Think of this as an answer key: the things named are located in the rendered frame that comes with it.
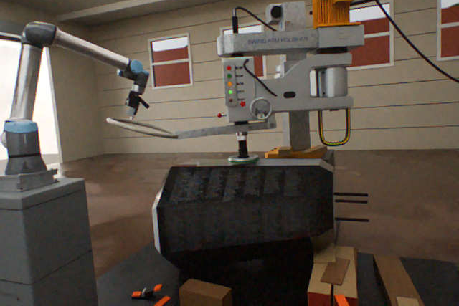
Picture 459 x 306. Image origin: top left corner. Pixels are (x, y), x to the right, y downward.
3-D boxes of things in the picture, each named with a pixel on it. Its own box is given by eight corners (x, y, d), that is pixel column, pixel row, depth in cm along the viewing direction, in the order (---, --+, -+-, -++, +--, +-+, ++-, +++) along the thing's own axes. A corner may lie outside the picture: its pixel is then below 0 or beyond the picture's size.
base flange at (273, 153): (277, 150, 328) (277, 145, 328) (328, 150, 310) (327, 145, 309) (263, 158, 283) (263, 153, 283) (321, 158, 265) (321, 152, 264)
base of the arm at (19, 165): (27, 174, 165) (25, 154, 164) (-5, 175, 168) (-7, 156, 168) (55, 168, 183) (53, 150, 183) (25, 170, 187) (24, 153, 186)
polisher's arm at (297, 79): (342, 122, 241) (340, 54, 236) (356, 123, 218) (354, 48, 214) (243, 129, 237) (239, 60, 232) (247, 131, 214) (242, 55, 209)
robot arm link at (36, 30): (31, 12, 176) (145, 61, 219) (26, 19, 186) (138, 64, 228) (25, 32, 175) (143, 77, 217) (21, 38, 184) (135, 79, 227)
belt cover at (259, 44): (348, 56, 239) (348, 33, 238) (364, 50, 214) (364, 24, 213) (217, 64, 233) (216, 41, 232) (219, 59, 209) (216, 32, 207)
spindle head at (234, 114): (275, 121, 239) (272, 59, 234) (281, 122, 217) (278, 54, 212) (226, 125, 236) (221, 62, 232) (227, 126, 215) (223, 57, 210)
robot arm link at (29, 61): (1, 150, 176) (22, 17, 184) (-3, 150, 190) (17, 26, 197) (34, 153, 186) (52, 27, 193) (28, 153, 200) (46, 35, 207)
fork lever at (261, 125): (272, 127, 238) (271, 120, 237) (277, 128, 218) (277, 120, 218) (178, 137, 234) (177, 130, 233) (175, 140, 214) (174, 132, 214)
